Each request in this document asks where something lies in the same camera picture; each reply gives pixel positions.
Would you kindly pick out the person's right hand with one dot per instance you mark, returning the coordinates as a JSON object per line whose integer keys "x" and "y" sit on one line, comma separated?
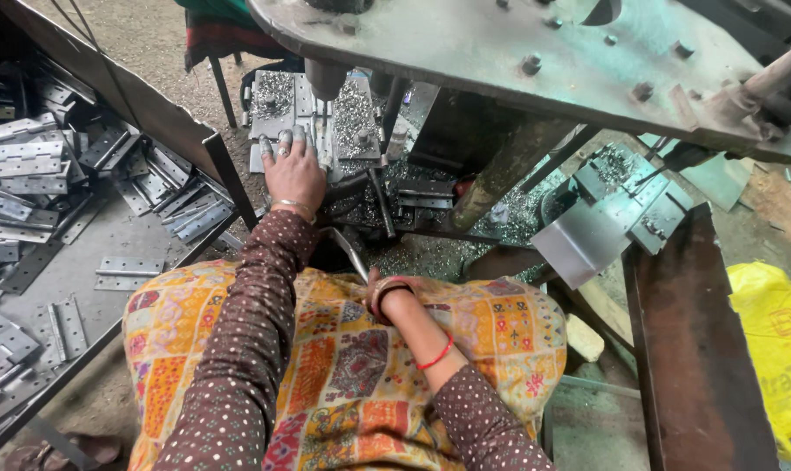
{"x": 412, "y": 283}

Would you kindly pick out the person's left hand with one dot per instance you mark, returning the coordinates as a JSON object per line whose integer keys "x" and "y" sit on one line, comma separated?
{"x": 294, "y": 180}

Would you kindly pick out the steel hinge workpiece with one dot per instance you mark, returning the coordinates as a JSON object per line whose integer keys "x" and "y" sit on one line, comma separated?
{"x": 322, "y": 147}

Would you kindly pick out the silver wrist bangle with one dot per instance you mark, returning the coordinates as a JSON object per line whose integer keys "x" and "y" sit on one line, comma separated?
{"x": 293, "y": 204}

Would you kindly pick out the brown and gold bangles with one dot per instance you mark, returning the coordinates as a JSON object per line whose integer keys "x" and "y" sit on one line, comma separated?
{"x": 387, "y": 295}

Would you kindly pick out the heap of metal shavings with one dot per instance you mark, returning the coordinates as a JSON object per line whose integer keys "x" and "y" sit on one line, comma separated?
{"x": 435, "y": 245}

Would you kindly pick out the steel jig work table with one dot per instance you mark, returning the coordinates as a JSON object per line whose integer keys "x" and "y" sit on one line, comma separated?
{"x": 304, "y": 98}

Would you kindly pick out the black steel rod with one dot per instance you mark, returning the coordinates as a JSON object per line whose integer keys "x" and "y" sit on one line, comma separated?
{"x": 382, "y": 203}

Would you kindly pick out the stack of flat steel bars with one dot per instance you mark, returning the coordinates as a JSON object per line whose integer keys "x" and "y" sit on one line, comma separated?
{"x": 425, "y": 194}

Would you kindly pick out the dark drill spindle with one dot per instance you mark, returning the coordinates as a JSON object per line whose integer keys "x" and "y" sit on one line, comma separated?
{"x": 323, "y": 78}

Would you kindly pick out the orange patterned garment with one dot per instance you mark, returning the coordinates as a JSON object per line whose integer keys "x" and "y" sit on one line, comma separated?
{"x": 343, "y": 366}

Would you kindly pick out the black metal stool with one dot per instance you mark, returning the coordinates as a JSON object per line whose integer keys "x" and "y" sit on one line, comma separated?
{"x": 222, "y": 88}

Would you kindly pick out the rusty metal column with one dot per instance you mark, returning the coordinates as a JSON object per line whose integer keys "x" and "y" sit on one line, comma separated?
{"x": 506, "y": 171}

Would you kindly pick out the plaid and green cloth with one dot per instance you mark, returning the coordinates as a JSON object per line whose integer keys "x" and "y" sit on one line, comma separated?
{"x": 222, "y": 29}

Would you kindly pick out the pale stone block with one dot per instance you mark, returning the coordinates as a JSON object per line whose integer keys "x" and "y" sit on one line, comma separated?
{"x": 584, "y": 337}

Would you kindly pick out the grey metal tray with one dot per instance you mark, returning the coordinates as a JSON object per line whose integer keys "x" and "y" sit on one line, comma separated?
{"x": 108, "y": 242}

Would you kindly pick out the pile of steel hinges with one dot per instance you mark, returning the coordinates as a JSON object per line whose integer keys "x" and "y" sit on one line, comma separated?
{"x": 36, "y": 176}

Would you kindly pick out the rusty metal chute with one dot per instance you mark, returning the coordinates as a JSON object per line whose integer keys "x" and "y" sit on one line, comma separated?
{"x": 696, "y": 347}

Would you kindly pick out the brown sandal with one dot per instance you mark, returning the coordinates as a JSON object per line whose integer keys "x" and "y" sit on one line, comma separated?
{"x": 62, "y": 452}

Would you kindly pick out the yellow plastic bag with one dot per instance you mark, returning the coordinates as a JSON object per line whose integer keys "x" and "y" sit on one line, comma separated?
{"x": 775, "y": 353}

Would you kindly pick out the grey sheet metal bracket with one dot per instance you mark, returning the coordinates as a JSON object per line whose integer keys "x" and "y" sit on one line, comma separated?
{"x": 608, "y": 212}

